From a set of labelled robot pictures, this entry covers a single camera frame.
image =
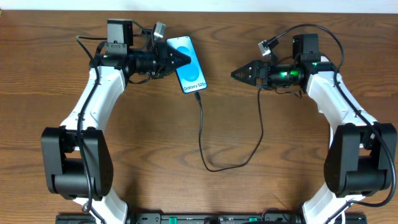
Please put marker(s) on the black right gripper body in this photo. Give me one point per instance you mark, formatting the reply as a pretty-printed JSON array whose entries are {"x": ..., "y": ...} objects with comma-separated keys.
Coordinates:
[{"x": 262, "y": 74}]

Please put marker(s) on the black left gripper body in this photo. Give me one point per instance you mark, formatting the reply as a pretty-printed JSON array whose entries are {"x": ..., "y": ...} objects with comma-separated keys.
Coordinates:
[{"x": 160, "y": 60}]

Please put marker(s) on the blue Galaxy smartphone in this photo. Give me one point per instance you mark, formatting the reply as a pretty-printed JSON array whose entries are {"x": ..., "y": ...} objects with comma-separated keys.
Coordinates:
[{"x": 190, "y": 76}]

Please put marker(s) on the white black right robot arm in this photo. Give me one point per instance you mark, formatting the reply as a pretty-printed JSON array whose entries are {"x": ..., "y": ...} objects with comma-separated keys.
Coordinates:
[{"x": 361, "y": 151}]

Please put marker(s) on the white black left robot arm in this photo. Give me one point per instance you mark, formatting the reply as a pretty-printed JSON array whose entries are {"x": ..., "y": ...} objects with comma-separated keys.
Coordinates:
[{"x": 77, "y": 161}]

